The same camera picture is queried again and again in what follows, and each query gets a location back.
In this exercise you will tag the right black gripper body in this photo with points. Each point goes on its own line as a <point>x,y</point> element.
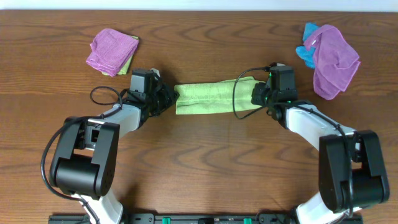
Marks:
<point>272,97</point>

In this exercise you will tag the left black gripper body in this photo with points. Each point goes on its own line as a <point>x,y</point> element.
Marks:
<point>166,98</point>

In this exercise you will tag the green microfiber cloth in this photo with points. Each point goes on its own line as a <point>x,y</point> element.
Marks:
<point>212,98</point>

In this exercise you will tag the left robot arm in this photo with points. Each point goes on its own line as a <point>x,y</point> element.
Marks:
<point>79,161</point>

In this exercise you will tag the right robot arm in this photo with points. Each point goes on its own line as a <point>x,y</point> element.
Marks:
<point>351,170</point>

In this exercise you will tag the folded green cloth underneath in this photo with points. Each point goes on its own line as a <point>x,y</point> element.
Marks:
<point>125,67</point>

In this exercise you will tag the blue cloth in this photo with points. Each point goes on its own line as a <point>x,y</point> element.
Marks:
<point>301,51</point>

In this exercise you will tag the folded purple cloth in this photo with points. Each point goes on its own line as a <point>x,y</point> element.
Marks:
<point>109,51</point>

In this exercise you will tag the crumpled purple cloth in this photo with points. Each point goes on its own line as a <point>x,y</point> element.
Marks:
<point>335,61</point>

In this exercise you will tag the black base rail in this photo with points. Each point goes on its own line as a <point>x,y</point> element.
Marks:
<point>148,218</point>

